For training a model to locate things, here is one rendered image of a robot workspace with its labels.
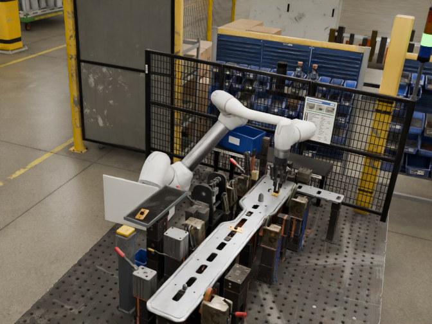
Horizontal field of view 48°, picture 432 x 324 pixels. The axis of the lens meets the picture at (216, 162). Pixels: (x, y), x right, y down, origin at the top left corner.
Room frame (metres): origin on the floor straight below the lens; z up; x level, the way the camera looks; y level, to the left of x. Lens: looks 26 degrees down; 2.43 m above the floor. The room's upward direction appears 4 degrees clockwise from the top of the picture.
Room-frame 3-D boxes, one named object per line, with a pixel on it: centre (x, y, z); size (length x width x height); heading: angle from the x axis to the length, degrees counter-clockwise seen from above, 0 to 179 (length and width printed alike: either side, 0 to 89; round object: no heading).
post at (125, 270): (1.82, 0.39, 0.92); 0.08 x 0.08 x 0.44; 65
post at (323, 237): (2.52, -0.73, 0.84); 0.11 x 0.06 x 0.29; 65
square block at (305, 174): (2.74, -0.56, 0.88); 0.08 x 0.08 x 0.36; 65
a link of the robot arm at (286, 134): (2.53, -0.38, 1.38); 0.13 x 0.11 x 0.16; 129
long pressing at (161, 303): (2.10, -0.12, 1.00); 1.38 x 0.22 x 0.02; 155
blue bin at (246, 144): (3.10, -0.16, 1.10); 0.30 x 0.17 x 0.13; 56
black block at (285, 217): (2.30, -0.40, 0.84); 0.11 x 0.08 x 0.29; 65
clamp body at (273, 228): (2.10, -0.31, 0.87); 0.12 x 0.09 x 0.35; 65
